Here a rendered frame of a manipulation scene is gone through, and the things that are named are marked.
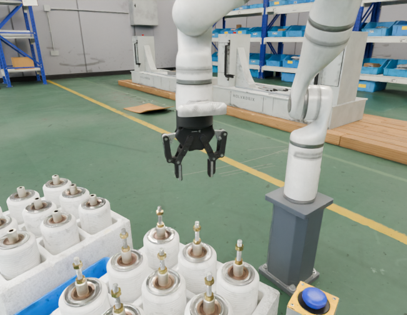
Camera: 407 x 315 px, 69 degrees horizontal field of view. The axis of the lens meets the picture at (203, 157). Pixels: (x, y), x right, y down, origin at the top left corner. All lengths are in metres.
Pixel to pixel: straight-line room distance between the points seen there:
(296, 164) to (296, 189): 0.08
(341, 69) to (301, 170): 1.73
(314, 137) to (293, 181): 0.14
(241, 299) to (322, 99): 0.51
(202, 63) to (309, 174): 0.46
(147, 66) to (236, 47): 2.07
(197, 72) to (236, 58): 2.78
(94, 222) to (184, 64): 0.62
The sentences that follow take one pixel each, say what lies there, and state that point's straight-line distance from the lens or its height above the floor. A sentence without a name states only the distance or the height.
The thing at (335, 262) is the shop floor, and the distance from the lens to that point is 1.21.
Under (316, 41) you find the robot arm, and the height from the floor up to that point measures 0.74.
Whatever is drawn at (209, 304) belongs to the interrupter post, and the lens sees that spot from 0.62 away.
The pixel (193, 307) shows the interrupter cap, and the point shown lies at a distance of 0.65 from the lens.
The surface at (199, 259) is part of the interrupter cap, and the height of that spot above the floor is 0.25.
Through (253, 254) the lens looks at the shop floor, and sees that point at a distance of 1.16.
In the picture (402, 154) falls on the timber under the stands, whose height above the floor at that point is 0.06.
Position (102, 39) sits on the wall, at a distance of 7.16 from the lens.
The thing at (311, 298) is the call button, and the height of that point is 0.33.
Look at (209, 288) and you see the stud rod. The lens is 0.60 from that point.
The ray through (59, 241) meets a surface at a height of 0.21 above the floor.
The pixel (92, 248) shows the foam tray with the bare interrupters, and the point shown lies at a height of 0.16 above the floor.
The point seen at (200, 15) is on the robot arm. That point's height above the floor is 0.78.
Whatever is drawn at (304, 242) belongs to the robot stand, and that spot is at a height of 0.19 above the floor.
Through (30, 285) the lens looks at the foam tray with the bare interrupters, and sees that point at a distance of 0.94.
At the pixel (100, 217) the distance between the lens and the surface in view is 0.99.
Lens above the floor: 0.74
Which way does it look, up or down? 22 degrees down
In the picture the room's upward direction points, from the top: straight up
